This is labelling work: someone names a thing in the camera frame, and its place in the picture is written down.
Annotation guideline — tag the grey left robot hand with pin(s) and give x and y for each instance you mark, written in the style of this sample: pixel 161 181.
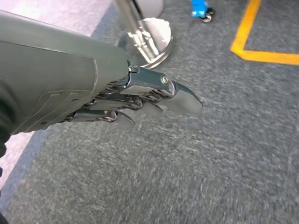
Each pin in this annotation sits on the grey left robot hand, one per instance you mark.
pixel 58 77

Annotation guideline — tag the blue metal shelf rack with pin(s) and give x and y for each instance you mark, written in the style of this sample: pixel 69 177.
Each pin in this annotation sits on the blue metal shelf rack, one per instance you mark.
pixel 198 6

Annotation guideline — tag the chrome stanchion with round base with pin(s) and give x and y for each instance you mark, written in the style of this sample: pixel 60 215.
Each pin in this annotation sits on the chrome stanchion with round base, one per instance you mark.
pixel 149 40

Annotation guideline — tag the yellow floor tape outline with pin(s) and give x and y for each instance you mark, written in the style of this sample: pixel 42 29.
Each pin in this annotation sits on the yellow floor tape outline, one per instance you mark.
pixel 248 28

